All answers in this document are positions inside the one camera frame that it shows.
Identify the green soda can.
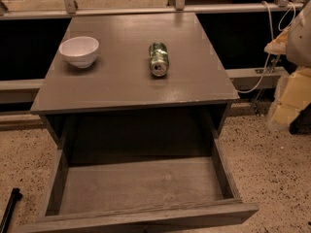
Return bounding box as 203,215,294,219
149,42,169,77

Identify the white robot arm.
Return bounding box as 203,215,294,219
264,1,311,130

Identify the open grey top drawer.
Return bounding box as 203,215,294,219
17,140,259,233

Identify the grey wooden cabinet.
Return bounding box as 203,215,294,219
31,14,237,162

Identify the white ceramic bowl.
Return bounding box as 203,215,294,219
58,36,99,68

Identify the grey horizontal beam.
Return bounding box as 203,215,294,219
0,66,286,104

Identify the black bar on floor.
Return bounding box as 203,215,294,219
0,188,22,233

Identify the metal frame rail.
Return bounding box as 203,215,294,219
0,0,311,21

